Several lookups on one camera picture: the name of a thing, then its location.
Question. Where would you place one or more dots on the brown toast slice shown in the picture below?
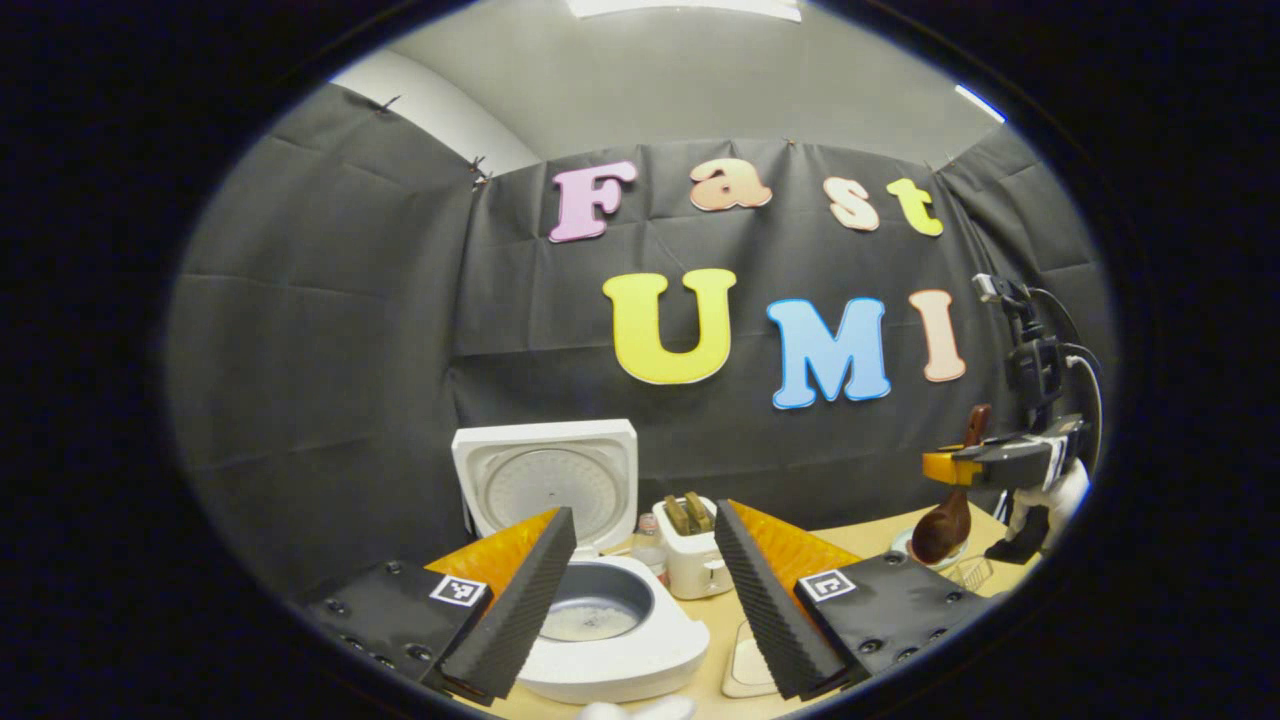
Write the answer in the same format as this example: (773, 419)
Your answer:
(698, 510)
(677, 515)

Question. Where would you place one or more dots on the small ceiling light panel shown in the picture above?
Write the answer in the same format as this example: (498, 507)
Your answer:
(980, 103)

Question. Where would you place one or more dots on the white rice cooker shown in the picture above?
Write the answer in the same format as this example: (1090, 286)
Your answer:
(620, 660)

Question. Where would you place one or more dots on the glass dish of rice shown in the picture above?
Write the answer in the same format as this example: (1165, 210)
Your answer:
(745, 665)

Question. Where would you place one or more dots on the brown wooden spoon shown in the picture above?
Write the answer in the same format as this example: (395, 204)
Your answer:
(940, 530)

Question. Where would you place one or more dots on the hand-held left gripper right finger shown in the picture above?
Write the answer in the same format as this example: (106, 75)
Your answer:
(770, 600)

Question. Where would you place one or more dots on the white toaster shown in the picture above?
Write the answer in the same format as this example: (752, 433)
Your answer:
(695, 570)

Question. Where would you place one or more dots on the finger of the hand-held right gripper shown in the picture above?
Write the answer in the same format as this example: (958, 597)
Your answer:
(1000, 460)

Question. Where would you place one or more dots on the pale green plate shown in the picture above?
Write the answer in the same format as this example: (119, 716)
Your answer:
(900, 545)

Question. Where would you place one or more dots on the small red-capped seasoning bottle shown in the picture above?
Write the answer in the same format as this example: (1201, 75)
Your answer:
(650, 545)

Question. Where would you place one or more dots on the black backdrop cloth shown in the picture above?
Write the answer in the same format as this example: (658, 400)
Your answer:
(320, 380)

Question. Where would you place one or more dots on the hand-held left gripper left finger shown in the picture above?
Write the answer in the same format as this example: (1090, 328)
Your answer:
(515, 610)

